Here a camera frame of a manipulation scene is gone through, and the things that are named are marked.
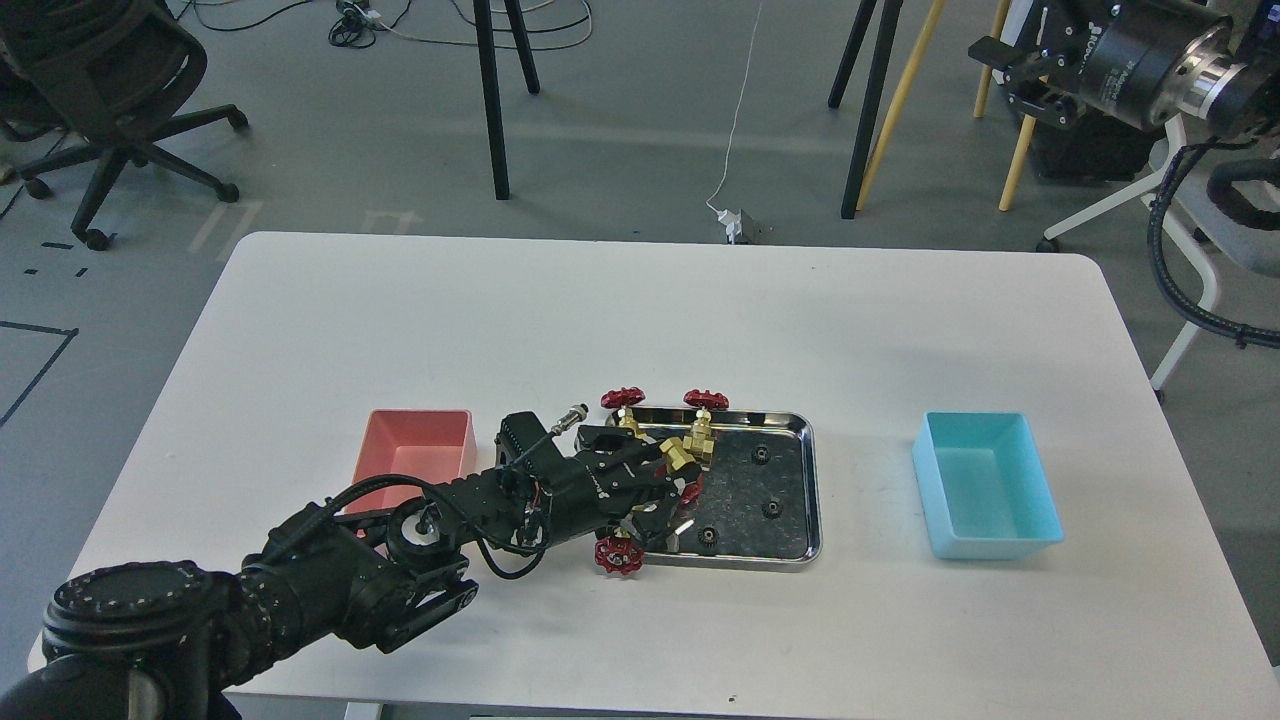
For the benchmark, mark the brass valve bottom left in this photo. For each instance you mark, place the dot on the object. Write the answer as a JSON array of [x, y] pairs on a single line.
[[618, 552]]

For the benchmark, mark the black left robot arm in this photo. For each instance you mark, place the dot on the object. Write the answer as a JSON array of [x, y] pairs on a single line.
[[377, 565]]

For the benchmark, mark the brass valve top middle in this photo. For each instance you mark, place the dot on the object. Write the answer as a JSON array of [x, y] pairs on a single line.
[[698, 440]]

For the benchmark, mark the brass valve top left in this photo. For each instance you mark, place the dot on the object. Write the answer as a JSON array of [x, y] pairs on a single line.
[[620, 402]]

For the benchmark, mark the black office chair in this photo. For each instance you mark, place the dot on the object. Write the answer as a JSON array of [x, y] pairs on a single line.
[[115, 72]]

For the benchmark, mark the black stand legs left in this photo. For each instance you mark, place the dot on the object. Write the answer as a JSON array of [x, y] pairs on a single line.
[[487, 54]]

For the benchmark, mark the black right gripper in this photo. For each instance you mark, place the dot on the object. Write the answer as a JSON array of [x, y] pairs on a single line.
[[1138, 61]]

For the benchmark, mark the small black gear lower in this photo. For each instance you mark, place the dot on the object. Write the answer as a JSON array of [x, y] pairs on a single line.
[[707, 539]]

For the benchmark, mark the pink plastic box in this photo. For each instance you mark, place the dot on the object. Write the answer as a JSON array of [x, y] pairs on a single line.
[[436, 446]]

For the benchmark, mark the black and wooden easel legs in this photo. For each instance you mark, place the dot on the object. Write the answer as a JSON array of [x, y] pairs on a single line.
[[872, 139]]

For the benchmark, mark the black cabinet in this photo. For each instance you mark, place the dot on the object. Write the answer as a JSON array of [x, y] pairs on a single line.
[[1097, 148]]

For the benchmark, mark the brass valve red handwheel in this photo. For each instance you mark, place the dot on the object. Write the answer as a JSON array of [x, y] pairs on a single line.
[[680, 465]]

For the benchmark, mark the white power adapter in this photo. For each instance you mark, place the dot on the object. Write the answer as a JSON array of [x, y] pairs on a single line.
[[740, 228]]

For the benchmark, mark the small black gear right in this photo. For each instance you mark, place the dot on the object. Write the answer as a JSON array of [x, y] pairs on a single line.
[[772, 508]]

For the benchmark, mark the blue plastic box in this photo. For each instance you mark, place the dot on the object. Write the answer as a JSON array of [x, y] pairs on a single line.
[[984, 492]]

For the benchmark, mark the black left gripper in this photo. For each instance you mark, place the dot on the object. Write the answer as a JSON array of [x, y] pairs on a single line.
[[560, 497]]

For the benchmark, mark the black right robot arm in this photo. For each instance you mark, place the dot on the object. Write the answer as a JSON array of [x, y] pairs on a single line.
[[1252, 94]]

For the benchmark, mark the stainless steel tray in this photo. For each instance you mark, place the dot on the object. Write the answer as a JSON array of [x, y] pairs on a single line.
[[735, 489]]

